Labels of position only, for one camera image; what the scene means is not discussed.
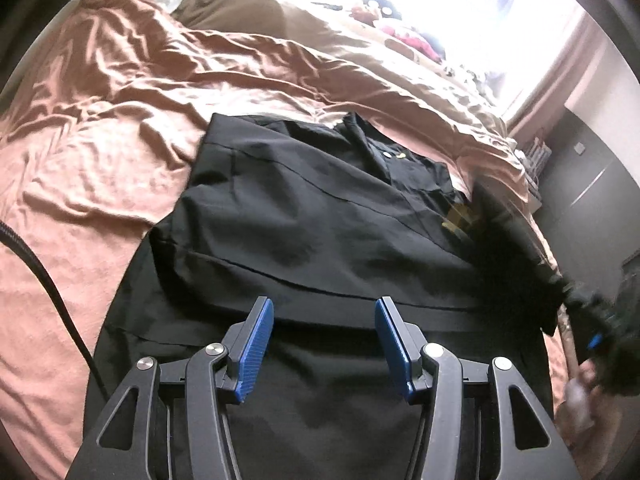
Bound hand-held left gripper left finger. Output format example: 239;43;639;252
67;296;275;480

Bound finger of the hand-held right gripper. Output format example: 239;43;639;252
562;287;610;363

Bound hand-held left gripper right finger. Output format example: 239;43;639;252
375;296;581;480

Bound black polo shirt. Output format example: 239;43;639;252
82;112;568;480

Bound person's right hand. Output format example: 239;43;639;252
556;362;608;436

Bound dark grey cabinet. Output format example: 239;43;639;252
535;102;640;273

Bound cluttered white shelf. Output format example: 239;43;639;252
517;135;553;201

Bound pink curtain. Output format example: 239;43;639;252
505;10;618;148

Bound beige duvet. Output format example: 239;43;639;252
175;0;533;201

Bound spotted cloth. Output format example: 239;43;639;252
447;62;503;93

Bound red plush toy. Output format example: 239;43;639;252
392;22;443;61

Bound black plush toy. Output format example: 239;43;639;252
360;0;398;18

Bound black cable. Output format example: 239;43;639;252
0;220;108;403

